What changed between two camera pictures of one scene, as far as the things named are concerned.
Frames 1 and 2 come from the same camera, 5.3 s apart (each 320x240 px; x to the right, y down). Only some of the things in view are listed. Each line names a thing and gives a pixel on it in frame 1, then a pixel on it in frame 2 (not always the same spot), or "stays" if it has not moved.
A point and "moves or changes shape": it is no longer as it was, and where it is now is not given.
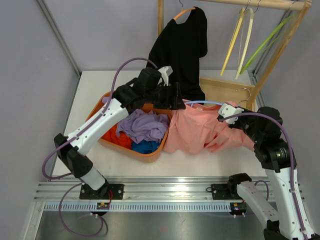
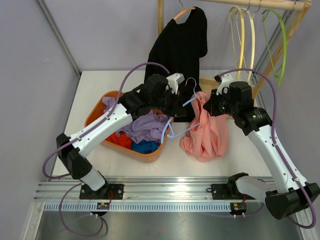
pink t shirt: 196,129 moves or changes shape
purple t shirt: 142,126 stays
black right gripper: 236,124 to 211,105
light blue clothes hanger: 192,102 moves or changes shape
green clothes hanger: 267,43 to 285,46
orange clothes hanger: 184,10 stays
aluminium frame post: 77,70 stays
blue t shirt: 145,146 stays
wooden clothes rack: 223,90 stays
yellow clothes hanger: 234,41 to 243,26
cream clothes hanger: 250,12 to 253,41
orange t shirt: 123,139 stays
